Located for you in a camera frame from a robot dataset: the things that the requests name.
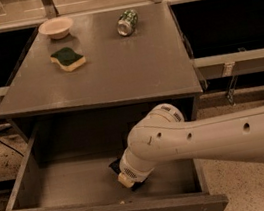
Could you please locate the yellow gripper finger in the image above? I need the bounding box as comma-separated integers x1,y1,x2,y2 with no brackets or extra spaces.
117,172,135,188

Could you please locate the grey cabinet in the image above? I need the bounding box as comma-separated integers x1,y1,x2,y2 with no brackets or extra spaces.
0,0,210,167

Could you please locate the green yellow sponge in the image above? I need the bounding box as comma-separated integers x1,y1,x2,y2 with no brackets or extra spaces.
50,47,86,72

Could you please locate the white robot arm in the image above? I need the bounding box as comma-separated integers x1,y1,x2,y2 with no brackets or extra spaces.
118,103,264,188

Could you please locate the green soda can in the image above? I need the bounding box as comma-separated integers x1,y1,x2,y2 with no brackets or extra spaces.
116,9,139,37

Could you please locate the open grey top drawer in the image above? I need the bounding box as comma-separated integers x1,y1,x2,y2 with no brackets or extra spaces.
0,88,231,211

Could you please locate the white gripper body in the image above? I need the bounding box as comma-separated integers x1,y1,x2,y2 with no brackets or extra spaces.
119,148,156,183

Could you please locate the pink bowl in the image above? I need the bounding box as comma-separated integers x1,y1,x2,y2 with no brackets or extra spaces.
38,17,74,40

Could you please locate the dark blue rxbar wrapper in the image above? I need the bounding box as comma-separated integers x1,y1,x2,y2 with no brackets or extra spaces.
109,159,144,192

